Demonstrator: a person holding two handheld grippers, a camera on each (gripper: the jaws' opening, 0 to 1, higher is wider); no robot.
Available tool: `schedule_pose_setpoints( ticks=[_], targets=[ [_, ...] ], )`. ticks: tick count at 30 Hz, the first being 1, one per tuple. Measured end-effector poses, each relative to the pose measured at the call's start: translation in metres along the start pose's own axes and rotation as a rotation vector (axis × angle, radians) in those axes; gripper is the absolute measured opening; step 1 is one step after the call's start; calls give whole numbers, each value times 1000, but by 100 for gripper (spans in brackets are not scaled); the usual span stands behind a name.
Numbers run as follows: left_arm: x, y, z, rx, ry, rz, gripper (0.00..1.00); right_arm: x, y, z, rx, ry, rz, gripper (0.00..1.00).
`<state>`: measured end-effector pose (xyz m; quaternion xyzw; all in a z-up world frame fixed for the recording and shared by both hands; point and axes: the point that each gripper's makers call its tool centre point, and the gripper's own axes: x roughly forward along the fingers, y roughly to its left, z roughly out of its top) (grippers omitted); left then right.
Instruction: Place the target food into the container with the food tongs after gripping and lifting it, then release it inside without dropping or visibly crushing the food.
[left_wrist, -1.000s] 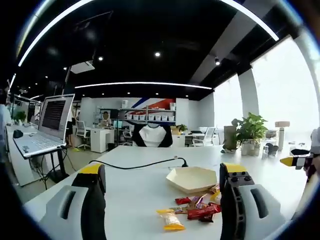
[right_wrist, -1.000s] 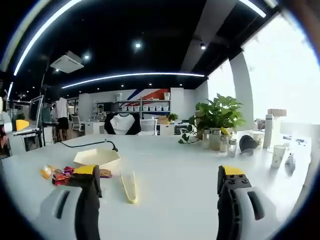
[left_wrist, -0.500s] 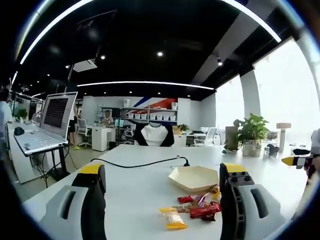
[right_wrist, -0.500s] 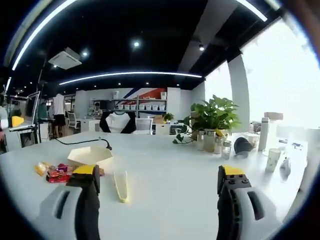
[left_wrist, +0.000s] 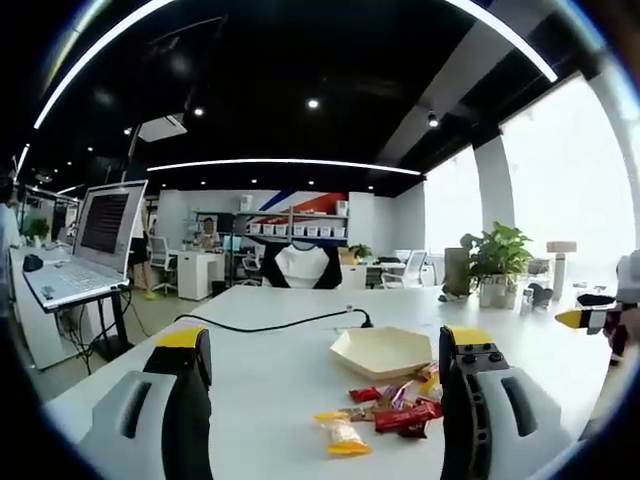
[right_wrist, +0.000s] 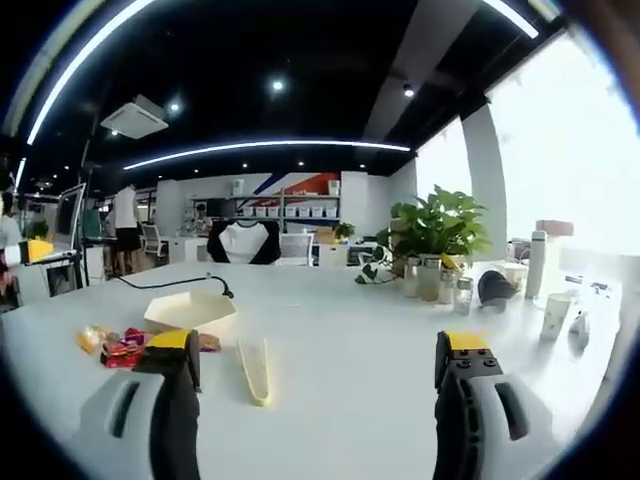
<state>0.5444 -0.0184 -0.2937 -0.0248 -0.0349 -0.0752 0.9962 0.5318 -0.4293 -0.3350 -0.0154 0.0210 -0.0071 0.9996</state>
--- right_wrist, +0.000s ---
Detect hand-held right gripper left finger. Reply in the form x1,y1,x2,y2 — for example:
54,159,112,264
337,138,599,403
69,328,204,480

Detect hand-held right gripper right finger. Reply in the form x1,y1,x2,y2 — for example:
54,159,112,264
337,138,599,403
432,329,557,480

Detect red food snack packet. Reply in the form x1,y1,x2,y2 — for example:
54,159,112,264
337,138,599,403
99,340,147,372

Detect purple food snack packet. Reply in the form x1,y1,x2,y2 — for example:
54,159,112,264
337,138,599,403
121,327,153,349

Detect cream food tongs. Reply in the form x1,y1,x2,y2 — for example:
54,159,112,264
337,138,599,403
236,338,274,407

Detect orange food snack packet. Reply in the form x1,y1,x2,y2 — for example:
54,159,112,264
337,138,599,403
76,324,109,355

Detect cream hexagonal container tray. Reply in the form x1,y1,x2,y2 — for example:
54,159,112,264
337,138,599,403
143,291,239,347

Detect board on black stand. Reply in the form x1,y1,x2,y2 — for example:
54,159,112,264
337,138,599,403
53,182,90,292

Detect clear glass jar metal lid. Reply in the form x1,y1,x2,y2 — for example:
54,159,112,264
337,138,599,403
453,276,474,317

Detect small glass jar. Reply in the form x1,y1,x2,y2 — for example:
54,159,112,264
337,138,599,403
437,269,457,306

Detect black rounded object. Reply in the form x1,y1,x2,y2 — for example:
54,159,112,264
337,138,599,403
477,269,519,314

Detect patterned paper cup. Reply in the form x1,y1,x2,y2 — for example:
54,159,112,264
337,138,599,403
539,292,574,342

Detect glass jar with brown filling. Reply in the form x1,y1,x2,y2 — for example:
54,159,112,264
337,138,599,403
419,257,443,303

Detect small grey object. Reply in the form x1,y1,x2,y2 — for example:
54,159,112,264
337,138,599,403
568,309,592,352

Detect white cup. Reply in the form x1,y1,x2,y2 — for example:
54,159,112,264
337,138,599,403
501,262,529,296

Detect glass jar with beige filling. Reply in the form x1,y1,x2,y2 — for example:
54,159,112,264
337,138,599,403
402,256,421,299

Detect ceiling air conditioner unit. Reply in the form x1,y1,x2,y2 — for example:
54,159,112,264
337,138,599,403
99,94,171,141

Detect white thermos bottle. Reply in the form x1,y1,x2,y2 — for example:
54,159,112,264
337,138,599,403
524,229,549,301

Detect curved ceiling light strip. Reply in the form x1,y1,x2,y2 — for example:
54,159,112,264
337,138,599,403
25,0,169,147

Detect chair with black white shirt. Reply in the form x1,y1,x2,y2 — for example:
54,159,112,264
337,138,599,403
206,219,283,266

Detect green potted plant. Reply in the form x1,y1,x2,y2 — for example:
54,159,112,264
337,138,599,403
354,184,494,286

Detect white mesh office chair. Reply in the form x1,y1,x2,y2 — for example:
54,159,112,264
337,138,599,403
278,232,316,267

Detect shelf with white boxes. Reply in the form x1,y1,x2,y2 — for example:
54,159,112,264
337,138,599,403
186,192,344,234

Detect long ceiling light strip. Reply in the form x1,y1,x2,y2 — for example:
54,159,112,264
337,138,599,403
122,139,414,172

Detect short ceiling light strip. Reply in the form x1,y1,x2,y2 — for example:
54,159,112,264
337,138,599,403
480,0,542,41

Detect black gooseneck cable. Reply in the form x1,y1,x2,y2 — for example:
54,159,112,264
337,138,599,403
111,271,236,302

